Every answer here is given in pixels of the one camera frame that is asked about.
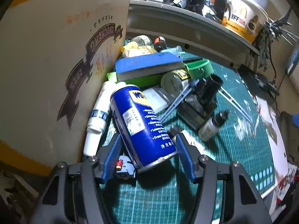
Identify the blue WD-40 spray can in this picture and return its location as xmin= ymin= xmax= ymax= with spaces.
xmin=110 ymin=82 xmax=177 ymax=172

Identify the green cutting mat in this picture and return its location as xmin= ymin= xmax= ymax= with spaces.
xmin=102 ymin=62 xmax=276 ymax=223

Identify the small dropper bottle black cap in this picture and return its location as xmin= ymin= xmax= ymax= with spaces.
xmin=198 ymin=110 xmax=229 ymax=142

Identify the white tube blue print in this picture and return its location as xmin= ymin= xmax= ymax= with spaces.
xmin=83 ymin=81 xmax=116 ymax=156

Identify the black cylinder tool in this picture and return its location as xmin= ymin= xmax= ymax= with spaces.
xmin=177 ymin=74 xmax=223 ymax=130

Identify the metal can yellow label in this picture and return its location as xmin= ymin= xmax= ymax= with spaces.
xmin=161 ymin=69 xmax=191 ymax=97

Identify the blue book box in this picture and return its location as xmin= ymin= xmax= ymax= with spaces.
xmin=115 ymin=52 xmax=184 ymax=81

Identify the cardboard box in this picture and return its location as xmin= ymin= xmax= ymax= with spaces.
xmin=1 ymin=0 xmax=130 ymax=175

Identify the black orange flashlight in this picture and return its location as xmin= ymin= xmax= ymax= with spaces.
xmin=154 ymin=36 xmax=167 ymax=52

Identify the white desk shelf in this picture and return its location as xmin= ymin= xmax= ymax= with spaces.
xmin=127 ymin=0 xmax=259 ymax=67

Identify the McDonald's paper bucket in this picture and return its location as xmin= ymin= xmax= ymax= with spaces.
xmin=222 ymin=0 xmax=269 ymax=43

